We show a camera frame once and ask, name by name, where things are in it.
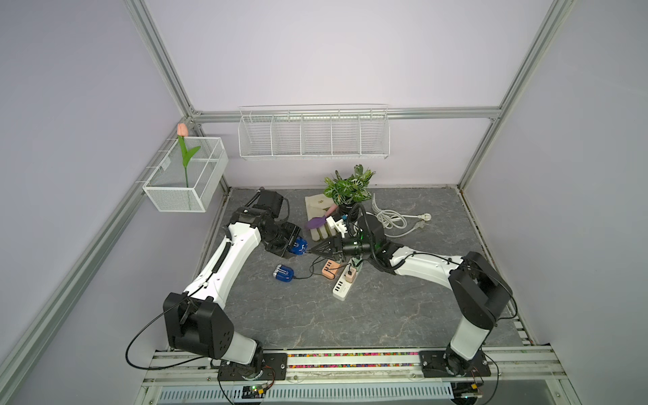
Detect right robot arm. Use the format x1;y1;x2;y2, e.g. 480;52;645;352
308;204;514;368

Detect purple pink garden trowel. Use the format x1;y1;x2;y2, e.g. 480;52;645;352
305;204;338;230

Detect artificial pink tulip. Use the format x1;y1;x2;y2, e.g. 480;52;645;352
177;123;201;187

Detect white coiled power cords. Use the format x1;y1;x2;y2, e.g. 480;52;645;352
370;191;432;239

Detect green charger cube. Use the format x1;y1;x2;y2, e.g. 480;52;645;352
350;258;364;272

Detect potted green plant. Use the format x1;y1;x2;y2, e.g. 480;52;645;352
323;164;376;214

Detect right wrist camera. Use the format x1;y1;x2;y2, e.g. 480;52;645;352
326;216;349;238

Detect white wire wall shelf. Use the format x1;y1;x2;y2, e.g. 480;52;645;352
238;104;391;160

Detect blue electric shaver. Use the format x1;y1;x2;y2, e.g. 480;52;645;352
273;265;295;283
290;236;308;256

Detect black USB cable spare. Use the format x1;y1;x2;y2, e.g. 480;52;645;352
293;256;327;280

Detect orange power strip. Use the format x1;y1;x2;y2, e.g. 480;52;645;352
322;259;342;280

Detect white power strip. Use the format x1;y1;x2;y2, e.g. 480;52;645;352
332;266;357;301

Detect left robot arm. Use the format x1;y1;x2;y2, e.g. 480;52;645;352
163;188;305;370

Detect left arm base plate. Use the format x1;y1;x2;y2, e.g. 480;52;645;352
218;352;288;381

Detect white mesh wall basket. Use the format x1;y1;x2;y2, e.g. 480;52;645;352
143;137;229;213

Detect pink charger cube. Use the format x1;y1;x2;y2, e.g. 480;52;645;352
344;268;357;284

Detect white gardening glove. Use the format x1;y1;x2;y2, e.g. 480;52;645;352
305;194;339;241

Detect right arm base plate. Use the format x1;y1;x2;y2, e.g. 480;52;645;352
418;349;491;378

